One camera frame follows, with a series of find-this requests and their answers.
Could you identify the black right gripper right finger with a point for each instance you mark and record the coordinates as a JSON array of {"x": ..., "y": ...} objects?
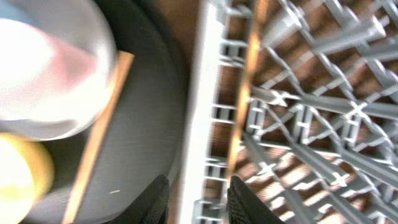
[{"x": 244, "y": 207}]

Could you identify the grey plastic dishwasher rack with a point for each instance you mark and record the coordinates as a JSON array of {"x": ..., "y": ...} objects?
[{"x": 319, "y": 143}]

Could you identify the pink cup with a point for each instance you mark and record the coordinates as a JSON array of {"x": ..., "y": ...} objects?
[{"x": 37, "y": 67}]

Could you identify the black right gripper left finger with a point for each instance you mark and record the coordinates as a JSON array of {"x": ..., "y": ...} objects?
[{"x": 151, "y": 206}]

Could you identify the white round plate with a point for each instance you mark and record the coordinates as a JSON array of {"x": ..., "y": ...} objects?
[{"x": 82, "y": 24}]

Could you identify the yellow bowl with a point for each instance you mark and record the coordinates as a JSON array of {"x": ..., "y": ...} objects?
[{"x": 27, "y": 174}]

